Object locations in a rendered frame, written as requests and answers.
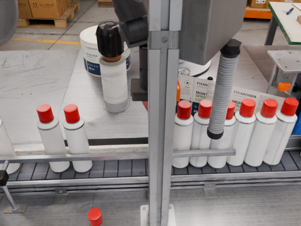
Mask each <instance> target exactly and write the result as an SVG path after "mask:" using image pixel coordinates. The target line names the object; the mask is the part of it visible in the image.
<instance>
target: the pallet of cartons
mask: <svg viewBox="0 0 301 226"><path fill-rule="evenodd" d="M17 2H18V11H19V17H18V25H17V28H48V29H66V28H67V26H68V25H67V21H66V20H73V19H74V17H75V15H74V11H76V12H79V10H80V4H79V0H17ZM29 19H43V20H54V23H55V25H49V24H30V22H29Z"/></svg>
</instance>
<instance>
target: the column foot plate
mask: <svg viewBox="0 0 301 226"><path fill-rule="evenodd" d="M140 219H141V226H149V205H142V206H141V207H140ZM168 226H176V220H175V213H174V206H173V205H172V204H169V211H168Z"/></svg>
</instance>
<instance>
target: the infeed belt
mask: <svg viewBox="0 0 301 226"><path fill-rule="evenodd" d="M300 152H301V150H288V151H284V152H283V155H282V157H281V159H280V162H279V164H278V165H276V166H270V165H267V164H265V163H263V162H262V164H261V165H260V166H259V167H250V166H248V165H246V164H245V163H244V162H243V164H242V165H241V166H239V167H233V166H230V165H228V164H227V163H226V165H225V166H224V167H223V168H222V169H213V168H211V167H210V166H209V165H208V163H207V164H206V165H205V166H204V167H202V168H195V167H193V166H191V165H190V163H189V164H188V166H187V167H186V168H184V169H176V168H174V167H173V166H172V171H171V175H194V174H229V173H253V172H277V171H301V158H300ZM92 164H93V166H92V168H91V170H90V171H88V172H86V173H83V174H80V173H77V172H76V171H75V170H74V168H73V163H72V161H70V167H69V169H68V170H67V171H65V172H63V173H60V174H57V173H54V172H52V170H51V167H50V164H49V162H35V163H20V165H21V167H20V169H19V170H18V171H17V172H16V173H14V174H12V175H9V179H8V182H15V181H38V180H62V179H86V178H121V177H145V176H148V159H123V160H98V161H92Z"/></svg>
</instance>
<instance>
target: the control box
mask: <svg viewBox="0 0 301 226"><path fill-rule="evenodd" d="M246 4H247V0H183V9H182V22H181V30H180V36H179V47H180V54H179V59H180V60H184V61H188V62H191V63H195V64H198V65H206V64H207V63H208V62H209V61H210V60H211V59H212V58H213V57H214V56H215V55H216V54H217V52H218V51H219V50H220V49H221V48H222V47H223V46H224V45H225V44H226V43H227V42H228V41H229V40H230V39H231V38H232V37H233V36H234V35H235V34H236V33H237V32H238V31H239V30H240V29H241V28H242V24H243V20H244V15H245V9H246Z"/></svg>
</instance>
